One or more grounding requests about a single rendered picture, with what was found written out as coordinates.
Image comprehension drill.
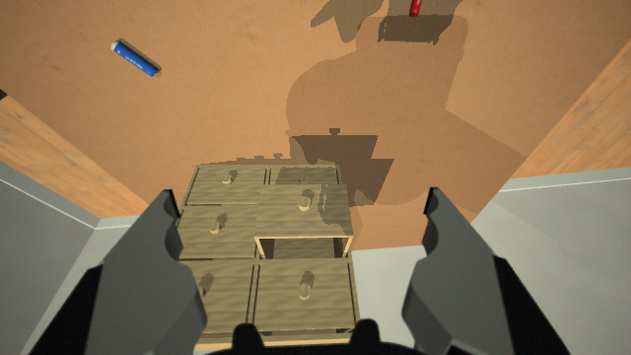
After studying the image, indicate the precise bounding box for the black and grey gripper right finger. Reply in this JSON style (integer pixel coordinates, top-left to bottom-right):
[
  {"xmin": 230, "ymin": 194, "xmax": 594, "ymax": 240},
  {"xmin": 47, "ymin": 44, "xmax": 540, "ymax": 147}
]
[{"xmin": 401, "ymin": 186, "xmax": 571, "ymax": 355}]

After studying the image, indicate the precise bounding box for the blue aa battery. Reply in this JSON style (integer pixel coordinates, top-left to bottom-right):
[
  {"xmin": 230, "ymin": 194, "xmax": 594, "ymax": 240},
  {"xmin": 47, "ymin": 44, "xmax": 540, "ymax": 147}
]
[{"xmin": 111, "ymin": 40, "xmax": 158, "ymax": 77}]

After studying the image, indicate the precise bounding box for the red battery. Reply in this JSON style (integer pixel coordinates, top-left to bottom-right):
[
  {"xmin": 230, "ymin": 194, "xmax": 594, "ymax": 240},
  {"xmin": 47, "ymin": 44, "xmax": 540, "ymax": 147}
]
[{"xmin": 409, "ymin": 0, "xmax": 422, "ymax": 17}]

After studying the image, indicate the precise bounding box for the brown wooden chest of drawers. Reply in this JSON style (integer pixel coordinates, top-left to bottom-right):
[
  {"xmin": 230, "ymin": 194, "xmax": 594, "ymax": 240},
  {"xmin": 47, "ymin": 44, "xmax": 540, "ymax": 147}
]
[{"xmin": 179, "ymin": 165, "xmax": 360, "ymax": 351}]

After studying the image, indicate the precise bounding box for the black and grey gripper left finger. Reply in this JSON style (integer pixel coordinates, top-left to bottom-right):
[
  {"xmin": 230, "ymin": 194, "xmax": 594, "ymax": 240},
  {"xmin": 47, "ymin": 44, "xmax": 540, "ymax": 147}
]
[{"xmin": 29, "ymin": 189, "xmax": 207, "ymax": 355}]

